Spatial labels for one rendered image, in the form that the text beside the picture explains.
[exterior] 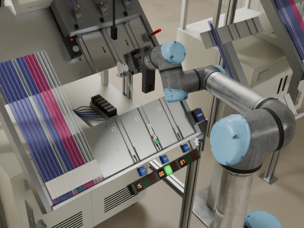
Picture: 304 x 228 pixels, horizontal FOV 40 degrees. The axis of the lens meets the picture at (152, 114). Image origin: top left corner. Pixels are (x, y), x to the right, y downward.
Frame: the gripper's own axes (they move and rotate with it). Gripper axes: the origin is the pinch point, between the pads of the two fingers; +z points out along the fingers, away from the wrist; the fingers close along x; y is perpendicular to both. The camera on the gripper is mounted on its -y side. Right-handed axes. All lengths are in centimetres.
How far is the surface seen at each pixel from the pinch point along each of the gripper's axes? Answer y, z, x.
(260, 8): 12, 163, -283
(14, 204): -35, 34, 49
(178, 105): -19.3, -2.9, -17.2
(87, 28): 20.5, -0.4, 9.2
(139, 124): -19.7, -3.0, 3.4
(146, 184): -41.0, -6.4, 11.1
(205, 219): -89, 37, -39
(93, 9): 26.8, 0.3, 3.3
